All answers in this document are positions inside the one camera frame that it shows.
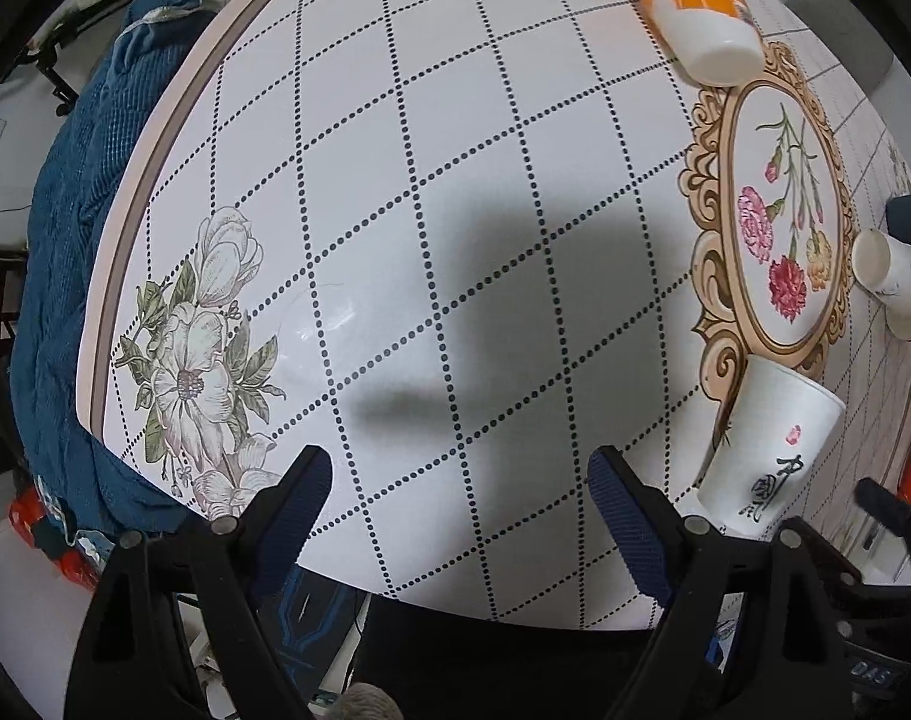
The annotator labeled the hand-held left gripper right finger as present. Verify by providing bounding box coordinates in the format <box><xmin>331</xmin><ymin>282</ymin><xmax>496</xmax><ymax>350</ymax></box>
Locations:
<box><xmin>588</xmin><ymin>445</ymin><xmax>863</xmax><ymax>720</ymax></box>

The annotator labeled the grey sofa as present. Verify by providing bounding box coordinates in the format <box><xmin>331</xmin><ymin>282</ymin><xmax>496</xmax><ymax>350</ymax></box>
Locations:
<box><xmin>789</xmin><ymin>0</ymin><xmax>895</xmax><ymax>95</ymax></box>

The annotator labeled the red bag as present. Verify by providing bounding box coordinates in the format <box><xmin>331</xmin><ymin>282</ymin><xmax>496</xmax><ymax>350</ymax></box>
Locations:
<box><xmin>7</xmin><ymin>486</ymin><xmax>103</xmax><ymax>592</ymax></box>

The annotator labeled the blue quilted blanket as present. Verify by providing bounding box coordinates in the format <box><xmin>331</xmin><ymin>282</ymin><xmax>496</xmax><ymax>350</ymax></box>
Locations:
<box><xmin>7</xmin><ymin>0</ymin><xmax>227</xmax><ymax>545</ymax></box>

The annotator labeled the grey fluffy object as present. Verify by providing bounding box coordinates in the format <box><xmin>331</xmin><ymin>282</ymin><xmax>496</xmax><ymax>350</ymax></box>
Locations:
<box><xmin>328</xmin><ymin>682</ymin><xmax>406</xmax><ymax>720</ymax></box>

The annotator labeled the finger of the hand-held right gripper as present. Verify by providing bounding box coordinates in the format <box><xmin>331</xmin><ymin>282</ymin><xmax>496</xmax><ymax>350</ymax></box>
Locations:
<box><xmin>855</xmin><ymin>477</ymin><xmax>911</xmax><ymax>565</ymax></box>

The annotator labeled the orange and white cup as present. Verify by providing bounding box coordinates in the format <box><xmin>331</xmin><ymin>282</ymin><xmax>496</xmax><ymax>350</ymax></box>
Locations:
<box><xmin>630</xmin><ymin>0</ymin><xmax>762</xmax><ymax>88</ymax></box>

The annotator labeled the black and blue chair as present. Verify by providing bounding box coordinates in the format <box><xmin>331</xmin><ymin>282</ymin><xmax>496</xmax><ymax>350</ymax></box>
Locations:
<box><xmin>264</xmin><ymin>566</ymin><xmax>370</xmax><ymax>665</ymax></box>

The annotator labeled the dark cloth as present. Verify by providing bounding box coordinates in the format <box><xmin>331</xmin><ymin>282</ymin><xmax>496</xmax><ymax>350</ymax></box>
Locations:
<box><xmin>349</xmin><ymin>591</ymin><xmax>670</xmax><ymax>720</ymax></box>

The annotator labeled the black stand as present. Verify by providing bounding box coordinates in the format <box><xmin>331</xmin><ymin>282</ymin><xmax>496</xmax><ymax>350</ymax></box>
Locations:
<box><xmin>16</xmin><ymin>34</ymin><xmax>83</xmax><ymax>119</ymax></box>

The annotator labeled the white cup with red base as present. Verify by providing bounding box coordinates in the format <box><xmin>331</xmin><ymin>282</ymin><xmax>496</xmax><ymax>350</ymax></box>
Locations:
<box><xmin>852</xmin><ymin>228</ymin><xmax>911</xmax><ymax>341</ymax></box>

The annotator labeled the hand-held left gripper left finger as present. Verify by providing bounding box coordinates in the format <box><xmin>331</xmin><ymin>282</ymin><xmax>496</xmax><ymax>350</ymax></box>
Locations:
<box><xmin>65</xmin><ymin>445</ymin><xmax>334</xmax><ymax>720</ymax></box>

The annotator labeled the white cup with black calligraphy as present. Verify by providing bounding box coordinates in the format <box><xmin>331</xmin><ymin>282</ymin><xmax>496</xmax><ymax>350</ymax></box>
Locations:
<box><xmin>694</xmin><ymin>355</ymin><xmax>848</xmax><ymax>542</ymax></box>

